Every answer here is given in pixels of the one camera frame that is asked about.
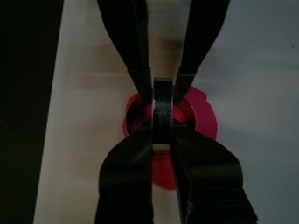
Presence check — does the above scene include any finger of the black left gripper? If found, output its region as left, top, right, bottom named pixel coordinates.
left=172, top=0, right=231, bottom=103
left=96, top=0, right=155, bottom=103

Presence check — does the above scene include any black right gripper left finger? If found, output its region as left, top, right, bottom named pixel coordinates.
left=94, top=125, right=155, bottom=224

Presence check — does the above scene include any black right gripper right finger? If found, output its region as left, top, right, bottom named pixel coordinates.
left=171, top=125, right=259, bottom=224

